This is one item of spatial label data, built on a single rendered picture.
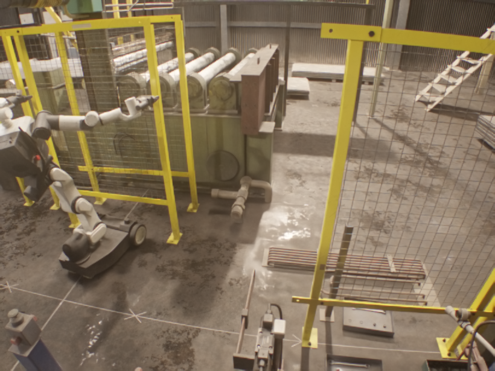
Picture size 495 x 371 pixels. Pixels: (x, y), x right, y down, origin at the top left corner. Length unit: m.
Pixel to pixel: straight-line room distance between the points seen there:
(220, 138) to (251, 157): 0.38
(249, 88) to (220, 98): 0.37
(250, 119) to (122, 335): 2.10
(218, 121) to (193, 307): 1.79
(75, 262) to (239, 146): 1.87
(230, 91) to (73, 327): 2.39
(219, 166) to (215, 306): 1.55
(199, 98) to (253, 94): 0.61
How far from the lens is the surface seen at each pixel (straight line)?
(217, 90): 3.13
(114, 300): 2.60
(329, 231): 1.56
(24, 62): 2.96
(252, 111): 2.99
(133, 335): 2.37
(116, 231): 2.94
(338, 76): 9.11
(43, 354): 1.95
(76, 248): 2.67
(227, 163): 3.33
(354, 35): 1.22
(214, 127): 3.24
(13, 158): 2.10
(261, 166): 3.33
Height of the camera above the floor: 1.90
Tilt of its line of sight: 31 degrees down
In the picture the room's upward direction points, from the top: straight up
